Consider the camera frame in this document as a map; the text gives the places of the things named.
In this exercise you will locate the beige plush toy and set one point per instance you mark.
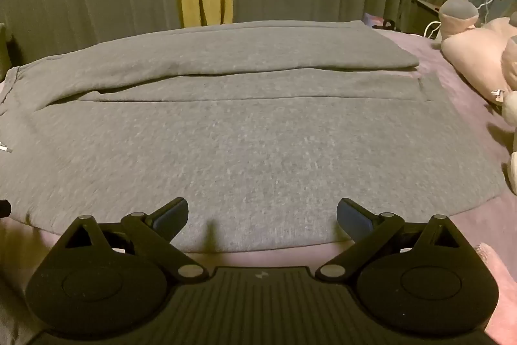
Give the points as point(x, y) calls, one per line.
point(512, 118)

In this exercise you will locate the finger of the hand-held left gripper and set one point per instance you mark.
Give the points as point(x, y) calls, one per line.
point(3, 208)

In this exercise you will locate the large pink plush toy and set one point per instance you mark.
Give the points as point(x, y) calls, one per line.
point(476, 54)

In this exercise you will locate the grey capped mushroom plush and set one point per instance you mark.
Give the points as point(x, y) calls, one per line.
point(456, 11)

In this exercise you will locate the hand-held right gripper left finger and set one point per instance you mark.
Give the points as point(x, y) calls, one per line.
point(171, 219)

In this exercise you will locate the pink fleece blanket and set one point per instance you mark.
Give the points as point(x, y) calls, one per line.
point(458, 90)

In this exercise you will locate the grey towel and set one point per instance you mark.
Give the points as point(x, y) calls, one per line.
point(242, 147)

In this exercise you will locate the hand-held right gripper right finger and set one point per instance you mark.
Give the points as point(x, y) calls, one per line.
point(354, 219)

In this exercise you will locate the dark bedside table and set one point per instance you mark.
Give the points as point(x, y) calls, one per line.
point(424, 11)

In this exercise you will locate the colourful printed item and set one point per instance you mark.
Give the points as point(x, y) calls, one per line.
point(377, 21)

